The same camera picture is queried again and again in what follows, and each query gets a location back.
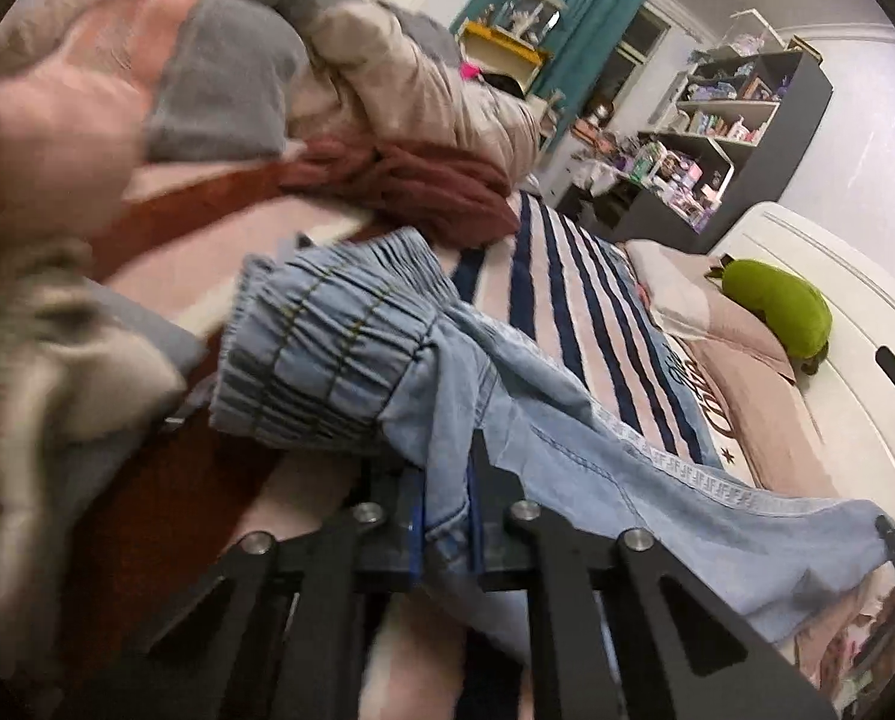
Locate dark grey shelf unit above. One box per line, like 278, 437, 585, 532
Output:
556, 49, 834, 256

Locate teal curtain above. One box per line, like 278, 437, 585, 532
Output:
447, 0, 650, 155

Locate beige quilt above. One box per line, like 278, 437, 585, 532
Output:
298, 0, 548, 192

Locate pile of beige grey clothes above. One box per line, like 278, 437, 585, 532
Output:
0, 0, 317, 256

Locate light blue denim pants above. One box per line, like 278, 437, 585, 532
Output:
209, 228, 895, 646

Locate green plush pillow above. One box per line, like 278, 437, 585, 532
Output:
706, 256, 834, 376

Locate maroon knitted cloth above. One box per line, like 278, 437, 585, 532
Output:
277, 135, 521, 250

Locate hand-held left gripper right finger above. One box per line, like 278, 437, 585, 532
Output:
467, 430, 840, 720

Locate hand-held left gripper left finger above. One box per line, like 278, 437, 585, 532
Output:
65, 463, 425, 720

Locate rust and pink sheet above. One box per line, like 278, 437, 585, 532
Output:
58, 161, 389, 691

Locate pink pillow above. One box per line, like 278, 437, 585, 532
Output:
623, 238, 726, 335

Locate cream fluffy cloth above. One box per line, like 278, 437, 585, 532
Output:
0, 238, 188, 620

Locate navy and pink striped blanket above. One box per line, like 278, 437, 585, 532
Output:
447, 191, 758, 490

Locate white bed headboard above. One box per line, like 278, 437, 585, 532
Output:
706, 201, 895, 698

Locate window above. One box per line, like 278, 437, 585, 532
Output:
588, 6, 677, 117

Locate yellow and white cabinet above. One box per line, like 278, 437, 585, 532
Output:
456, 0, 569, 98

